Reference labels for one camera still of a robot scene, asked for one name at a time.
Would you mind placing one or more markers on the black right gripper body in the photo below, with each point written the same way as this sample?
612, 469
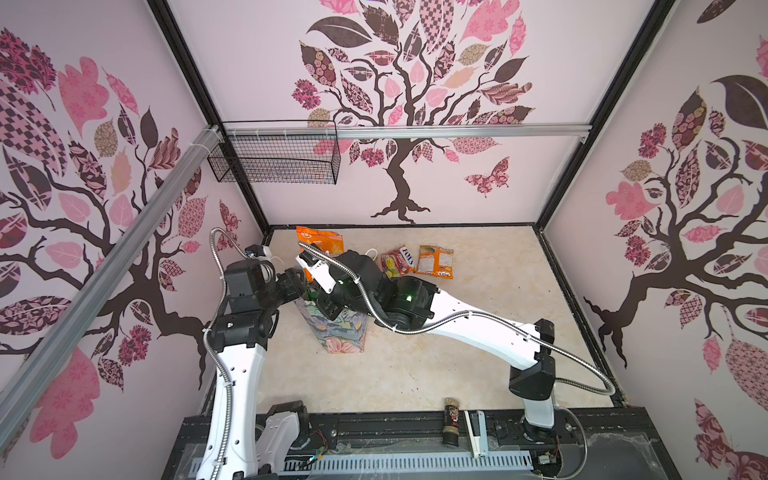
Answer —
333, 304

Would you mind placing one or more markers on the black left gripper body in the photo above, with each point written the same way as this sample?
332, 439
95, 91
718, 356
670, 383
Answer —
285, 289

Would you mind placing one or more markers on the floral paper gift bag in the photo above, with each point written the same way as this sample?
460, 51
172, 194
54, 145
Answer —
345, 334

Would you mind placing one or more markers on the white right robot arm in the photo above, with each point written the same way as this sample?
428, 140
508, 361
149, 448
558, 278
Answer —
412, 306

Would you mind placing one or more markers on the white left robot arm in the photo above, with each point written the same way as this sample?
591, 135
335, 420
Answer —
236, 340

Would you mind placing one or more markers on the yellow-pink Fox's candy packet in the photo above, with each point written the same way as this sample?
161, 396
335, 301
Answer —
397, 262

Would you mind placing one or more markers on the small orange snack packet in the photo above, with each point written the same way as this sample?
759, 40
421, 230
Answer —
435, 261

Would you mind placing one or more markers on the brown cylindrical bottle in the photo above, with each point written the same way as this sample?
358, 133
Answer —
451, 422

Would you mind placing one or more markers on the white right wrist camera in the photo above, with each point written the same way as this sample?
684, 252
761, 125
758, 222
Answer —
318, 269

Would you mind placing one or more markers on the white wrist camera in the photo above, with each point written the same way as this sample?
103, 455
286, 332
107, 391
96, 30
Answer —
257, 254
318, 269

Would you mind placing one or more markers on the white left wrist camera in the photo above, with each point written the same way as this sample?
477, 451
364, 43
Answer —
257, 254

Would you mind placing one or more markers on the black wire basket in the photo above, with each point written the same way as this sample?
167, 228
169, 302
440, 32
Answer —
272, 151

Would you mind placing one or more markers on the aluminium rail back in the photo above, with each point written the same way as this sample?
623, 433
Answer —
413, 132

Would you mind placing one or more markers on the aluminium rail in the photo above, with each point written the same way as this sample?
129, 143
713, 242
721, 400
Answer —
413, 132
29, 383

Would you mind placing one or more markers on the grey slotted cable duct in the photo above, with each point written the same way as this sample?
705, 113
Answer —
410, 463

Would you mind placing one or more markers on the white clip bracket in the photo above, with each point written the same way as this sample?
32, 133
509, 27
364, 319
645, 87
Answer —
477, 433

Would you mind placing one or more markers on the aluminium rail left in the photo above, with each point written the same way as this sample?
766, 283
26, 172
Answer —
29, 383

